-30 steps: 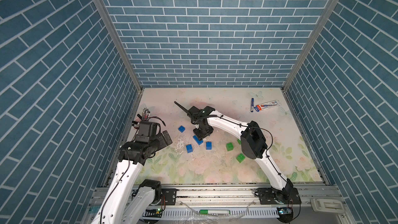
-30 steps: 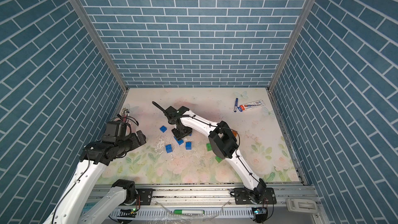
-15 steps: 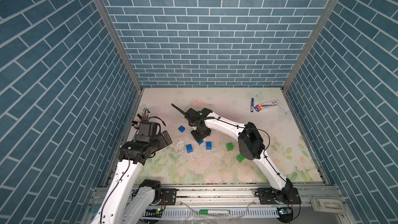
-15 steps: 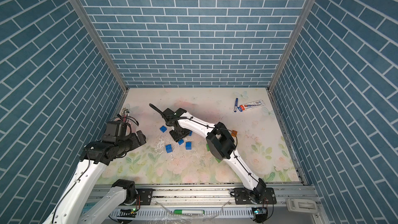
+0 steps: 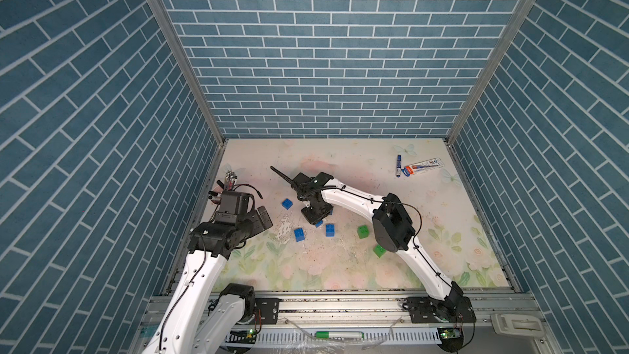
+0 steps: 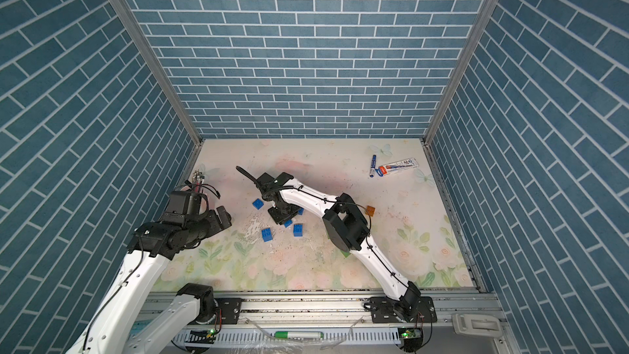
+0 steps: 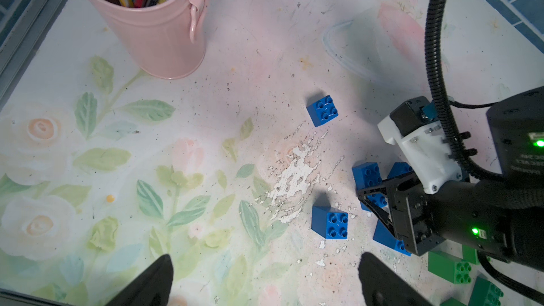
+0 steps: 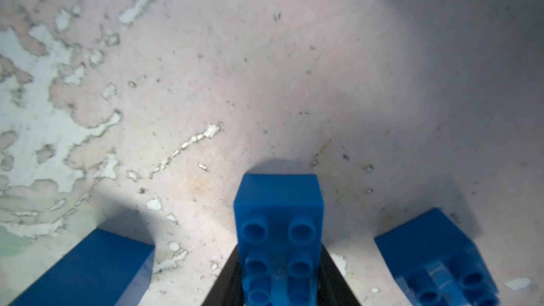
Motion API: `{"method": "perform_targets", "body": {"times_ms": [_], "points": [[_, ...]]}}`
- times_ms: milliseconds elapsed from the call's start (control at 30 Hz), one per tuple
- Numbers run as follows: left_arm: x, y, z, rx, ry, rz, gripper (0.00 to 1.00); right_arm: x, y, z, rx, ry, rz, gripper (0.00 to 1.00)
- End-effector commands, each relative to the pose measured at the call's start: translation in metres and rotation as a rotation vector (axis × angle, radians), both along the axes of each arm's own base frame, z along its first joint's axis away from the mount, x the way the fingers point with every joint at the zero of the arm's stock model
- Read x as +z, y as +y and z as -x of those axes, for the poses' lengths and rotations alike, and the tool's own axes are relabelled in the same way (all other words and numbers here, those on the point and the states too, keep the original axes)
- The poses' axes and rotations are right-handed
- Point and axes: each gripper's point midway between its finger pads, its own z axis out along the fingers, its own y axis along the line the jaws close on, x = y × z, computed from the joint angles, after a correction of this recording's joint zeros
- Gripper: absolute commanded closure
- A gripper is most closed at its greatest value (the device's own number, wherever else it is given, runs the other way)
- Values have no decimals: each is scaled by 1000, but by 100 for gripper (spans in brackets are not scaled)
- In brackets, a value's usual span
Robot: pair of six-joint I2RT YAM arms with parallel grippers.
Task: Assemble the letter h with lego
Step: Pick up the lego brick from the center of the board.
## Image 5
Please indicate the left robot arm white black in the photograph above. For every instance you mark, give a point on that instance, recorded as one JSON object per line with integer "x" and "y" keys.
{"x": 189, "y": 326}

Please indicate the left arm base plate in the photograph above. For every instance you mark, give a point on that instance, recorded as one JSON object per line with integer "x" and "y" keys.
{"x": 268, "y": 309}

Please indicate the green lego left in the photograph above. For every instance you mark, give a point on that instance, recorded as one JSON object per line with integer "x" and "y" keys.
{"x": 363, "y": 232}

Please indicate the white toothpaste tube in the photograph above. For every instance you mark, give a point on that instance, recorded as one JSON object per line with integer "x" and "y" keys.
{"x": 420, "y": 167}

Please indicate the long blue lego brick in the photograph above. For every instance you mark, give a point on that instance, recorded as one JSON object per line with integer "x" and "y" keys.
{"x": 322, "y": 222}

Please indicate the aluminium front rail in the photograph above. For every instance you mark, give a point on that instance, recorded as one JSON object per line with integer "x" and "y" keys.
{"x": 387, "y": 327}

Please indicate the blue marker pen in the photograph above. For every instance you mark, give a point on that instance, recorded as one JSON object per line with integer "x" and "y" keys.
{"x": 398, "y": 166}

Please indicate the green marker on rail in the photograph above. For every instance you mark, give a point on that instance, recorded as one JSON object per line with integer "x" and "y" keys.
{"x": 339, "y": 335}

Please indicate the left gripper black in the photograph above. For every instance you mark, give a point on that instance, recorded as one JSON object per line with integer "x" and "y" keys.
{"x": 258, "y": 224}

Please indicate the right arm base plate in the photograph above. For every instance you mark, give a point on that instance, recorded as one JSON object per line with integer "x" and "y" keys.
{"x": 424, "y": 310}

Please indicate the bundle of pens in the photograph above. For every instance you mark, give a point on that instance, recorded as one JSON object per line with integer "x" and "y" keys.
{"x": 229, "y": 181}

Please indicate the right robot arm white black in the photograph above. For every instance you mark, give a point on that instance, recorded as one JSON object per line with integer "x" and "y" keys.
{"x": 394, "y": 231}

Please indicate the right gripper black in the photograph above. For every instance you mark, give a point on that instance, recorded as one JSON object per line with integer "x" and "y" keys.
{"x": 312, "y": 220}

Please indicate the white plastic handle part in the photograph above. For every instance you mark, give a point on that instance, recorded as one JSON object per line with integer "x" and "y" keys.
{"x": 518, "y": 325}

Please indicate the small blue lego far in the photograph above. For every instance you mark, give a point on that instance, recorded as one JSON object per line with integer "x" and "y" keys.
{"x": 287, "y": 204}

